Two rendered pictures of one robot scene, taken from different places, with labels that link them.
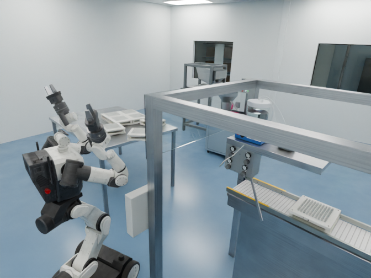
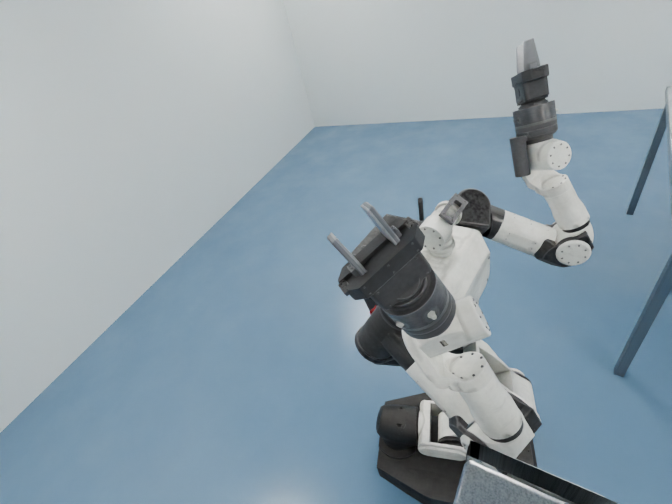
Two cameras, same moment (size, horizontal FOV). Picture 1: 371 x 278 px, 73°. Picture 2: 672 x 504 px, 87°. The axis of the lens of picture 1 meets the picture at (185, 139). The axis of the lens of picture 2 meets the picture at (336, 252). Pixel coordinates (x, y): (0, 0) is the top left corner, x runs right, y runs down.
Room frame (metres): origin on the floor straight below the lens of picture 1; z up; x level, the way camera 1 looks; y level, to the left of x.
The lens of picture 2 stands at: (1.17, 0.15, 1.85)
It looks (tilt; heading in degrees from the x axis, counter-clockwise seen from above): 38 degrees down; 87
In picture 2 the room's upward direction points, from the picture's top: 15 degrees counter-clockwise
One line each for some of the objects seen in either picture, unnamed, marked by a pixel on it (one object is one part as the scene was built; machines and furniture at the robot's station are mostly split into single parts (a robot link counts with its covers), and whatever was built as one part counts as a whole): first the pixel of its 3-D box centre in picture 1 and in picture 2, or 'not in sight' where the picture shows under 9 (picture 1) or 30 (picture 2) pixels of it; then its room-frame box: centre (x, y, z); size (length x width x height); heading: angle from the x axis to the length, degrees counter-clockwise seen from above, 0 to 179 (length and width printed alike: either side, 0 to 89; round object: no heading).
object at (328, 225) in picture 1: (314, 211); not in sight; (1.36, -0.85, 0.95); 0.25 x 0.24 x 0.02; 138
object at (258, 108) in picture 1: (258, 112); not in sight; (1.66, -0.48, 1.51); 0.15 x 0.15 x 0.19
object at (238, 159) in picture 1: (242, 157); not in sight; (1.60, -0.40, 1.20); 0.22 x 0.11 x 0.20; 47
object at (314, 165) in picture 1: (281, 146); not in sight; (1.57, -0.64, 1.31); 0.62 x 0.38 x 0.04; 47
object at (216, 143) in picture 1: (227, 133); not in sight; (4.39, -0.78, 0.38); 0.63 x 0.57 x 0.76; 54
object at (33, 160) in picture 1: (56, 172); (421, 282); (1.41, 0.81, 1.14); 0.34 x 0.30 x 0.36; 41
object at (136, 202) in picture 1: (141, 209); not in sight; (1.20, 0.24, 1.03); 0.17 x 0.06 x 0.26; 137
